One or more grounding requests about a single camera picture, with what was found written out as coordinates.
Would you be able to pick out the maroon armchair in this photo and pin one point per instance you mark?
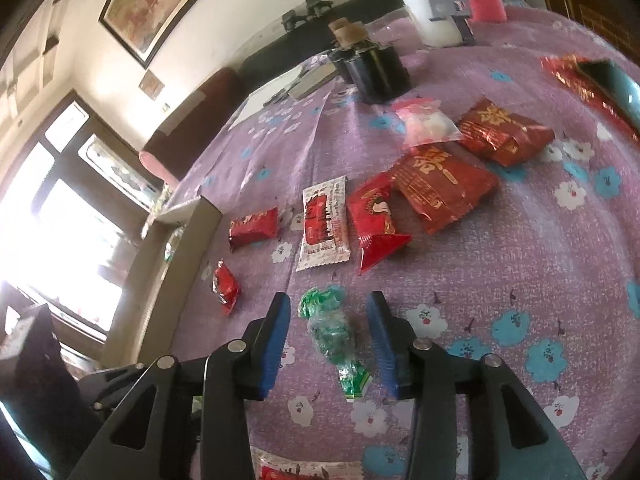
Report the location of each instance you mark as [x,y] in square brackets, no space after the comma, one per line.
[192,120]

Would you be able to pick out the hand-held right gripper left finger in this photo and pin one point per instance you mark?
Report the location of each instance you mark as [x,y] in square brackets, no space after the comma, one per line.
[272,350]

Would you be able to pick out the small red candy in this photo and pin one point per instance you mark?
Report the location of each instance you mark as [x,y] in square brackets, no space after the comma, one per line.
[226,287]

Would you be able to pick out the pink and white snack packet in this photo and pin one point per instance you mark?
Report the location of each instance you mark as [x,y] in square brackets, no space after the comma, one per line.
[425,122]

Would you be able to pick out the cardboard box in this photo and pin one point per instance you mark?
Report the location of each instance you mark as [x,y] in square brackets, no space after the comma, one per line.
[192,240]

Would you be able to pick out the green candy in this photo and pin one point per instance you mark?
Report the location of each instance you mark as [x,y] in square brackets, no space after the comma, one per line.
[330,335]

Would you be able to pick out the dark furniture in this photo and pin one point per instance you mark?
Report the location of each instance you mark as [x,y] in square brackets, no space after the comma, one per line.
[30,360]

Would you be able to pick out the white paper sheet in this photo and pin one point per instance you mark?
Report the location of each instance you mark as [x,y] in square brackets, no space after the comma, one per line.
[267,95]

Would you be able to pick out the white plastic cup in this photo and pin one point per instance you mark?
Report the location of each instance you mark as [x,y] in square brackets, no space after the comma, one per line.
[430,12]

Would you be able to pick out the dark wooden glass door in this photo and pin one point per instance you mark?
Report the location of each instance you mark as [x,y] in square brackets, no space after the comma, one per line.
[75,170]

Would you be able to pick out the small red snack packet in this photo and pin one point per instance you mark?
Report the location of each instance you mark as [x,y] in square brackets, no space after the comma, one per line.
[254,229]

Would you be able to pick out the red packet with figure print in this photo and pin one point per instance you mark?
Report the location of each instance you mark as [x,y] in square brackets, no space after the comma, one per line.
[376,220]

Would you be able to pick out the small wall plaque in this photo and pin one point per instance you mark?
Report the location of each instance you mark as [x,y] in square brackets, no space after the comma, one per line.
[151,85]

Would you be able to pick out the brown tape roll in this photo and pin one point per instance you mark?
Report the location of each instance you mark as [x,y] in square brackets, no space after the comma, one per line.
[346,32]

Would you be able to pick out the black cylinder holder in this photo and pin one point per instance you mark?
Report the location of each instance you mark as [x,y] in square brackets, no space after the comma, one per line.
[380,72]

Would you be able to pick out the white and red snack packet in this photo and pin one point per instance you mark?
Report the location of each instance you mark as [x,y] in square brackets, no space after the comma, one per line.
[322,222]
[295,467]

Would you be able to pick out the grey notebook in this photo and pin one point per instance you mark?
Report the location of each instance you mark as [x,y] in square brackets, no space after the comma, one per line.
[315,80]

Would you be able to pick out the black clamps on sofa back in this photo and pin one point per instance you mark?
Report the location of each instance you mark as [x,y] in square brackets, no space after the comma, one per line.
[307,12]

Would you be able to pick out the purple floral tablecloth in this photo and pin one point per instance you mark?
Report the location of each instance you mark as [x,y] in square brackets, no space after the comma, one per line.
[550,260]

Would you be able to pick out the black sofa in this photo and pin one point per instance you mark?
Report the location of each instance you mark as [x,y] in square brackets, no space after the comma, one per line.
[280,52]

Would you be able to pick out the flat red gold-print packet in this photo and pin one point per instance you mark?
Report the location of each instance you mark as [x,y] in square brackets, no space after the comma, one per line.
[562,72]

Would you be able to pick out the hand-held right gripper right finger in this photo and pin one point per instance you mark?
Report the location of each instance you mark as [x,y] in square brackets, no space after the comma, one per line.
[382,350]

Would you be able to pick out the large red gold-print packet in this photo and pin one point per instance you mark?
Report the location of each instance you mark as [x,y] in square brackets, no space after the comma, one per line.
[505,132]
[442,185]

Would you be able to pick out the dark wooden cabinet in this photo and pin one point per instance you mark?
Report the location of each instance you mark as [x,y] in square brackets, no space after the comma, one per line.
[595,5]

